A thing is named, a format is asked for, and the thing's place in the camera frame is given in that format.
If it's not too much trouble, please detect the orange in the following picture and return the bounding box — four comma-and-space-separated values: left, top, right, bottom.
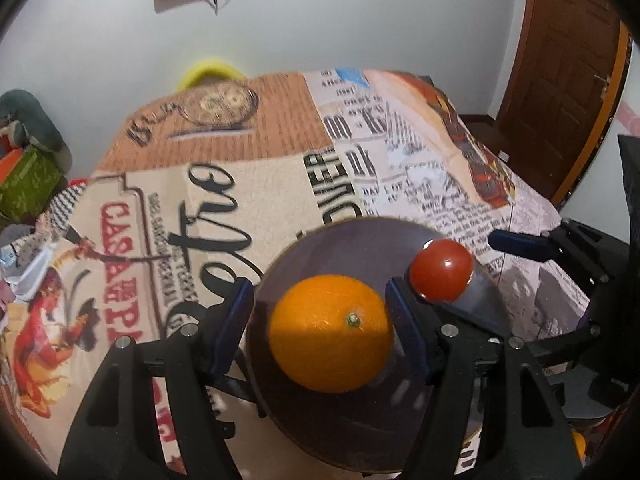
570, 429, 587, 466
268, 274, 394, 393

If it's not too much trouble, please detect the newspaper print bed cover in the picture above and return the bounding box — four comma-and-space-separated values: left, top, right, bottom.
1, 70, 587, 472

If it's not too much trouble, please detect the grey plush toy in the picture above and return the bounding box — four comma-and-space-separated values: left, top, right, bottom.
0, 89, 73, 174

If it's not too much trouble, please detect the green gift box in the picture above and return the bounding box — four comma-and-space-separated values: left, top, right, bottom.
1, 146, 63, 226

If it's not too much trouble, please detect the yellow round object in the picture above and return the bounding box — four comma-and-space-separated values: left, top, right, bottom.
177, 58, 244, 92

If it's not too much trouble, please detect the wooden door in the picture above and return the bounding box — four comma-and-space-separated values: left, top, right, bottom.
497, 0, 630, 205

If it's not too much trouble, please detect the red tomato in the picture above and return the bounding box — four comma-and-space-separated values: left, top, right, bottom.
408, 238, 474, 304

